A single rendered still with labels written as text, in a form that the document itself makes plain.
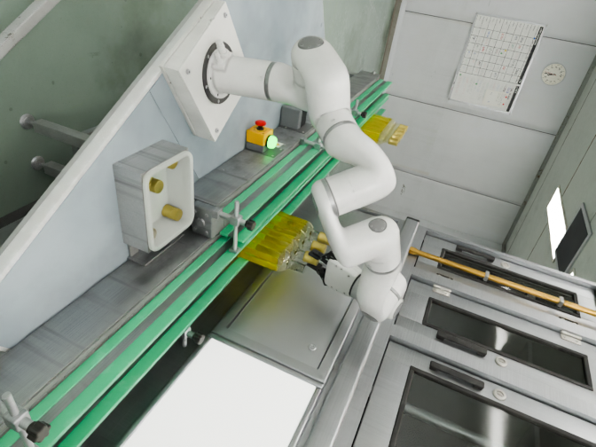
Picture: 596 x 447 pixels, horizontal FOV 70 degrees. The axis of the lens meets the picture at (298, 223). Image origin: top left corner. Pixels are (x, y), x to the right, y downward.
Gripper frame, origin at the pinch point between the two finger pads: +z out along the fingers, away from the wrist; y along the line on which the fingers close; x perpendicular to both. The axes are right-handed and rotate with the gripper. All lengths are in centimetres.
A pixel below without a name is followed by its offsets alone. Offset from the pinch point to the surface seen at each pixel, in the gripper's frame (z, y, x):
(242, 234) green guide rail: 17.6, 6.7, 13.7
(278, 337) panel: -5.8, -12.0, 21.7
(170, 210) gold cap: 29.0, 16.5, 29.5
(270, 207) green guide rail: 22.4, 6.4, -3.5
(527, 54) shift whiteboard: 78, -28, -581
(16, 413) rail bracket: -2, 18, 80
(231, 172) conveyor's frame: 34.8, 15.7, 1.8
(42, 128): 101, 14, 29
